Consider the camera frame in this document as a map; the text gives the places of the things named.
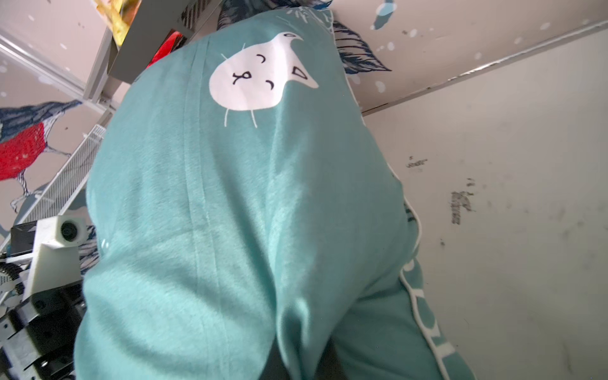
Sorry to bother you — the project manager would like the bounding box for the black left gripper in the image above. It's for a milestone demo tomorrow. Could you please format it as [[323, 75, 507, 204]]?
[[1, 263, 86, 379]]

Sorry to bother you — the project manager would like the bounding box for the teal cat pillow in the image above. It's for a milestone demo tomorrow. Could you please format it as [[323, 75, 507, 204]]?
[[74, 7, 474, 379]]

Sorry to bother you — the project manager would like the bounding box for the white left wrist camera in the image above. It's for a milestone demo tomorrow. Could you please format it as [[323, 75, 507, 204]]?
[[23, 215, 88, 299]]

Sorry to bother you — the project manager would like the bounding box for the white wire basket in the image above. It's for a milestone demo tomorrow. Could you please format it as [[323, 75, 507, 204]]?
[[15, 124, 106, 224]]

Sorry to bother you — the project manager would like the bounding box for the black wall basket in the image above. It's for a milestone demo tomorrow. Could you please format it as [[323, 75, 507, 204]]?
[[84, 1, 222, 104]]

